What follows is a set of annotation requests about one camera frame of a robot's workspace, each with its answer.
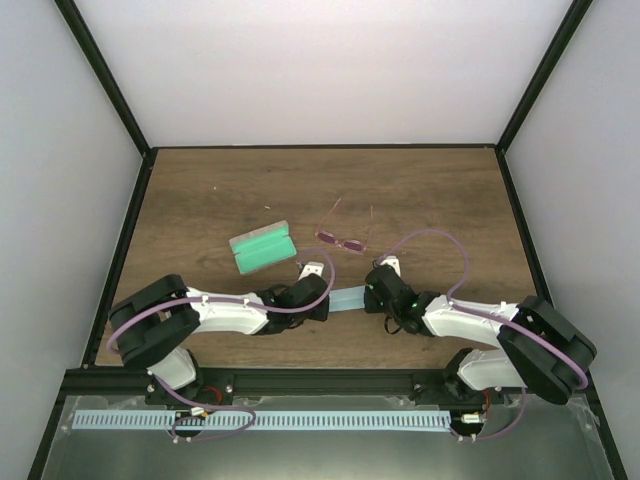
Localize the light blue cleaning cloth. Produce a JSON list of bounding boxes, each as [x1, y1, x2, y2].
[[329, 286, 365, 313]]

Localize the pink sunglasses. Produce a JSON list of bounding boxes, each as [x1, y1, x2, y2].
[[314, 198, 374, 255]]

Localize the grey glasses case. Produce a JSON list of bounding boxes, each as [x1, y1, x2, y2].
[[229, 220, 297, 275]]

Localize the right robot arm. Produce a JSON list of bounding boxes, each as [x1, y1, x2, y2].
[[364, 264, 597, 405]]

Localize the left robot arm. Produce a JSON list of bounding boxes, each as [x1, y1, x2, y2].
[[107, 272, 333, 404]]

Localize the clear plastic sheet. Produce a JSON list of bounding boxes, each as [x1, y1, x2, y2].
[[43, 395, 612, 479]]

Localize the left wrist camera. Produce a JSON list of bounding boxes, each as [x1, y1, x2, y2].
[[298, 261, 324, 280]]

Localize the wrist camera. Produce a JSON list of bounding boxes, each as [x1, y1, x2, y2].
[[298, 261, 324, 280], [377, 255, 401, 276]]

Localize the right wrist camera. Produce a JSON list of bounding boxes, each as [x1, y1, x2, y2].
[[377, 255, 401, 276]]

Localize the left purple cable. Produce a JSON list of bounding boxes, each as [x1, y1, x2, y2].
[[107, 248, 336, 406]]

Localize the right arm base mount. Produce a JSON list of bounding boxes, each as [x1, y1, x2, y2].
[[408, 369, 487, 409]]

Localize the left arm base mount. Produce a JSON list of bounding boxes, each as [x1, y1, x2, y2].
[[145, 368, 235, 408]]

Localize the light blue slotted cable duct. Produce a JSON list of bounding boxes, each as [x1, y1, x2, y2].
[[71, 410, 451, 432]]

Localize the black aluminium frame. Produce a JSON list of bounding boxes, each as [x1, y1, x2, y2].
[[24, 0, 631, 480]]

